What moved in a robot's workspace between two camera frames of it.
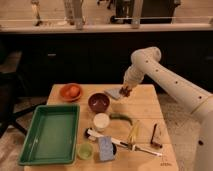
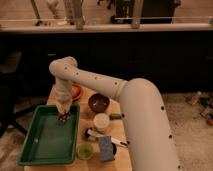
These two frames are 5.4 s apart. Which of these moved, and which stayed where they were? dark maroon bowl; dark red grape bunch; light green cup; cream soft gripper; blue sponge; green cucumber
Moved: dark red grape bunch; cream soft gripper
Stayed: light green cup; blue sponge; green cucumber; dark maroon bowl
